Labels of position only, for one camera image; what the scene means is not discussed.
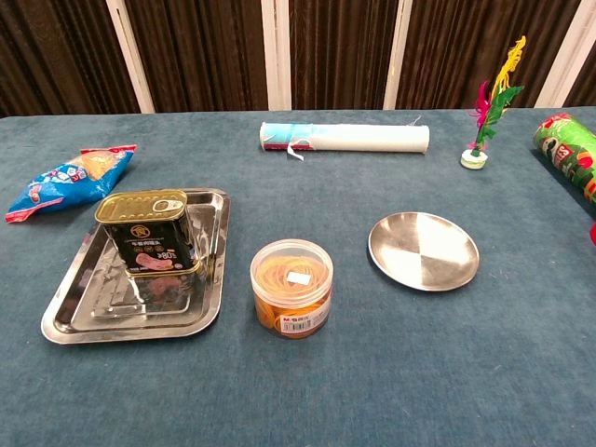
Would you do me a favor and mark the colourful feather shuttlecock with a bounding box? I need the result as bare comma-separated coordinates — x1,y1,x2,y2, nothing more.
460,35,527,171

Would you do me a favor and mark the rectangular stainless steel tray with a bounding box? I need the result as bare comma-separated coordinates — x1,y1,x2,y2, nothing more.
40,187,232,346

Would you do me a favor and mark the clear plastic rubber band jar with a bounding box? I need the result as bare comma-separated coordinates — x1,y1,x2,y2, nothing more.
249,237,335,341

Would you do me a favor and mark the round stainless steel plate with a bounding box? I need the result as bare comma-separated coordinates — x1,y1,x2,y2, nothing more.
368,210,481,293

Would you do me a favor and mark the white and blue rolled tube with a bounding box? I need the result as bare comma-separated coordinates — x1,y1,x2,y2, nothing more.
259,120,431,163

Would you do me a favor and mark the black luncheon meat can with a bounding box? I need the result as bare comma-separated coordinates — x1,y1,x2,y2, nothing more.
93,187,203,278

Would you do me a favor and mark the blue snack bag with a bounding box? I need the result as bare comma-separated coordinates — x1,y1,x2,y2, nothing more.
5,143,139,224

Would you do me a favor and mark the white partition post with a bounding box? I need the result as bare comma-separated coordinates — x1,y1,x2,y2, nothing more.
382,0,414,111
535,0,596,109
105,0,156,115
260,0,293,112

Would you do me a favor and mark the green chips tube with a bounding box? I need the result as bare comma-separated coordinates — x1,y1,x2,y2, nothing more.
532,113,596,206

